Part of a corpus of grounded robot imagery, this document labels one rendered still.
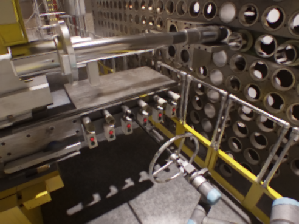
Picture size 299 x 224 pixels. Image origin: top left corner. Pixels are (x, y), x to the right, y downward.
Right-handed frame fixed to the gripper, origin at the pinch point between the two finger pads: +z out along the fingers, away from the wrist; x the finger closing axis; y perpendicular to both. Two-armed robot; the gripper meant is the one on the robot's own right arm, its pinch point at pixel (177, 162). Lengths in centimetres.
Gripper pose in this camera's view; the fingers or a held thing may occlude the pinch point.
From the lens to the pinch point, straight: 116.2
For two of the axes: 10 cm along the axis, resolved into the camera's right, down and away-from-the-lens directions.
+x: 2.0, 7.5, 6.3
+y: -8.2, 4.8, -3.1
